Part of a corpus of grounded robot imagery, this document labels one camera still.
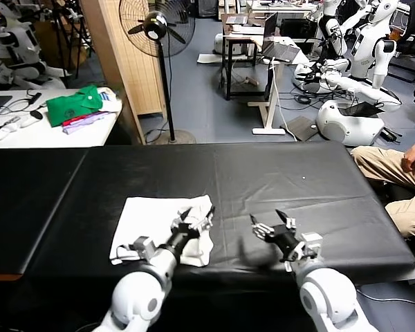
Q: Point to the white robot with grey panel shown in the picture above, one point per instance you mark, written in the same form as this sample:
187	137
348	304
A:
26	70

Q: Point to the small white dome base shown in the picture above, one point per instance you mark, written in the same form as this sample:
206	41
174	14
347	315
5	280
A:
218	44

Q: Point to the black metal desk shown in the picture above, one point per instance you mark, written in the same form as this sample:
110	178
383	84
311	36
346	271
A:
241	36

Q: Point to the white robot with outstretched arm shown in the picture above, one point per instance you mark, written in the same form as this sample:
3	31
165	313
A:
358	89

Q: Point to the green polo shirt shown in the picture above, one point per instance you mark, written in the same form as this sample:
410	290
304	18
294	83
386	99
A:
68	108

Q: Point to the white rounded robot base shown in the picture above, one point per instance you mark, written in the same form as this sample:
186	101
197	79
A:
334	128

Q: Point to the white-legged desk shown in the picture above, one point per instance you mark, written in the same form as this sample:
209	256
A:
267	131

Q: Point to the black stick device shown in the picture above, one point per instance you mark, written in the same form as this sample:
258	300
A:
33	97

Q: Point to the black power adapter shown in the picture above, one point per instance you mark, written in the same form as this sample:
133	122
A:
389	135

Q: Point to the grey marker pen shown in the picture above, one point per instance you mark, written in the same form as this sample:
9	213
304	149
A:
11	120

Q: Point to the white round-headed humanoid robot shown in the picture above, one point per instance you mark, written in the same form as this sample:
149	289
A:
364	52

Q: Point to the small wooden floor item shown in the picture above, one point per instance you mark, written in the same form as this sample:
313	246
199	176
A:
251	82

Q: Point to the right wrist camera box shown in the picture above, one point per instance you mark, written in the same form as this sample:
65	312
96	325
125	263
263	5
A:
311	242

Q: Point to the purple folded shirt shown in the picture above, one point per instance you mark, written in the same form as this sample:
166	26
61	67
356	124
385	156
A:
78	128

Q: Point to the open dark laptop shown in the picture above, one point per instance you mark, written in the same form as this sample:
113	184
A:
282	52

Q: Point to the khaki trousers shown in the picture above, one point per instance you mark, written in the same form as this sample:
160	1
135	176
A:
376	166

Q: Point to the white printed t-shirt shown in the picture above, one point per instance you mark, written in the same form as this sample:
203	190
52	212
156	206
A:
148	214

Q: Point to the white tape roll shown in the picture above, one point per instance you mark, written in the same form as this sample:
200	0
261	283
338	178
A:
236	27

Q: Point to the wooden partition panel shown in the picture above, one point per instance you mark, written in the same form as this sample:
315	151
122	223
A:
137	87

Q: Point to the white handheld controller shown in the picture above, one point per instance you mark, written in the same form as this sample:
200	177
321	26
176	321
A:
26	121
4	133

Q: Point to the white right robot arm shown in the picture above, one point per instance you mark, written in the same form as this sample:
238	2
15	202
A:
328	297

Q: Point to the black leather table cover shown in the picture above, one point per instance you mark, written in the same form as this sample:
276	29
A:
263	173
20	207

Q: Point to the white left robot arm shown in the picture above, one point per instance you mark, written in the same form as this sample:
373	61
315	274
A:
138	297

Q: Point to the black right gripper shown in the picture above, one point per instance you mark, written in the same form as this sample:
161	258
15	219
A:
285	242

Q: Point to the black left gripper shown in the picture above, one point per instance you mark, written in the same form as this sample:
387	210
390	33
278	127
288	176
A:
181	237

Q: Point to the black monitor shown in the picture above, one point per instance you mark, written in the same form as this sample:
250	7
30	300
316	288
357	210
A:
296	28

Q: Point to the grey floor board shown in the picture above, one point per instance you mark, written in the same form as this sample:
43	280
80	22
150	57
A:
298	128

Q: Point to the red folded garment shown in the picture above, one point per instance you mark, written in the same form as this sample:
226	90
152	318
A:
71	121

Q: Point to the white side table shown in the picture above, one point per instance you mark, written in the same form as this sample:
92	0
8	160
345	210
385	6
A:
38	137

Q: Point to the white floor board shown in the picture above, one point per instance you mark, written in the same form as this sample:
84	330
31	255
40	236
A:
208	58

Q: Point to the black standing fan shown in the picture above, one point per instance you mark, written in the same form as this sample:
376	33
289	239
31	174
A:
154	22

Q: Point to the black office chair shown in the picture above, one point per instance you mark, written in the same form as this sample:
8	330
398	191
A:
414	18

